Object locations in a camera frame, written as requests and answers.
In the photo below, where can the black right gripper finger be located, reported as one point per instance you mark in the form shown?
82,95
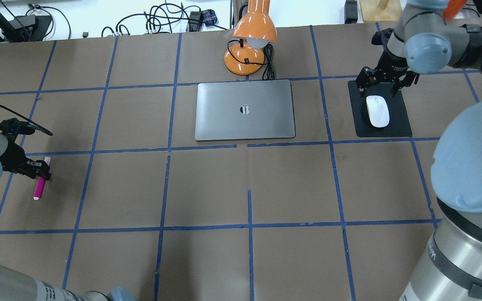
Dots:
410,77
368,78

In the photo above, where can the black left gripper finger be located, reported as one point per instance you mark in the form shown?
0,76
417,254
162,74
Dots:
42,173
39,166

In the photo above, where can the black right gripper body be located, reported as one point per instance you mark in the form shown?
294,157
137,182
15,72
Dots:
393,63

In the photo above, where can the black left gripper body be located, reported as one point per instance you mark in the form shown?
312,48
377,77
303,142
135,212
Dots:
14,158

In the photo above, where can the pink marker pen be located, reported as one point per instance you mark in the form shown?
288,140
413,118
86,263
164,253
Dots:
41,182

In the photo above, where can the white computer mouse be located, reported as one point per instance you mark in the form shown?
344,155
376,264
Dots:
378,111

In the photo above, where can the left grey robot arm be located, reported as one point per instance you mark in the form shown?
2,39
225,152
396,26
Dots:
16,286

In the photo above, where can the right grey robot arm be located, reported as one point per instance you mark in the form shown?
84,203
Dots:
450,268

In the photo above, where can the black mousepad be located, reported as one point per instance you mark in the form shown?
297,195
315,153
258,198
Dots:
399,121

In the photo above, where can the silver laptop notebook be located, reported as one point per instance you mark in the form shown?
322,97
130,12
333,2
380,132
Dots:
248,110

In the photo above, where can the wooden stand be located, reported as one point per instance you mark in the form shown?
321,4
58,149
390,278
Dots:
380,10

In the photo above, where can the orange desk lamp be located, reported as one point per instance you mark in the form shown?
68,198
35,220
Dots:
251,47

